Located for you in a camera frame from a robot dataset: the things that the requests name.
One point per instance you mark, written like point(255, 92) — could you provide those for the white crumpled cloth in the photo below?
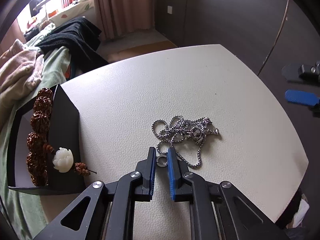
point(301, 212)

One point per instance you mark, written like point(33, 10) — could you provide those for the dark grey wardrobe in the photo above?
point(225, 12)

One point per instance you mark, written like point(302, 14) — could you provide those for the red striped box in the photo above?
point(65, 0)

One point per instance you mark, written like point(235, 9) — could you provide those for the light green bed sheet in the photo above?
point(55, 62)

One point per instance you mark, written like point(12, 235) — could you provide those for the white wall socket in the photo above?
point(169, 9)

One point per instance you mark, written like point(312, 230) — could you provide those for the black jewelry box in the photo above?
point(65, 120)

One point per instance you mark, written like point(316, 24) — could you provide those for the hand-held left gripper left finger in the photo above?
point(150, 165)

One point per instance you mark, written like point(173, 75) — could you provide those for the orange and white container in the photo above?
point(52, 12)

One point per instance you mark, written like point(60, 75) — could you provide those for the pink curtain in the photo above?
point(13, 33)
point(120, 5)

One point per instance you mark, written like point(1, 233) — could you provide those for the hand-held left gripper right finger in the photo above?
point(171, 170)

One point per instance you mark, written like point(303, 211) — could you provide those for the black knitted blanket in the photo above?
point(72, 35)

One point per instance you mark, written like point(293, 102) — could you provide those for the leaf printed sill cloth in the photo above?
point(77, 8)

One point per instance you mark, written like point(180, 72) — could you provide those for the pink blanket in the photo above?
point(20, 65)

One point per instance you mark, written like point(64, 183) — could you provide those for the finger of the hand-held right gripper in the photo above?
point(291, 73)
point(298, 97)

